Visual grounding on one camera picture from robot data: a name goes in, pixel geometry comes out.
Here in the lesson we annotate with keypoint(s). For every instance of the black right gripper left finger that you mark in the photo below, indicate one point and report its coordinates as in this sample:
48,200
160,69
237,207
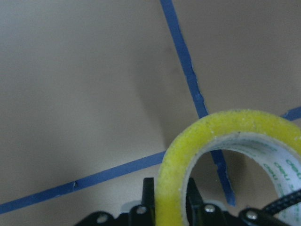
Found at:
139,215

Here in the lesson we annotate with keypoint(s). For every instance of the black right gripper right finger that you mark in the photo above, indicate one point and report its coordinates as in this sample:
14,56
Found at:
201,213

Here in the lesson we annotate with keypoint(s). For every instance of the yellow tape roll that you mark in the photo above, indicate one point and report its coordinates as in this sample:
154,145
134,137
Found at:
271,141

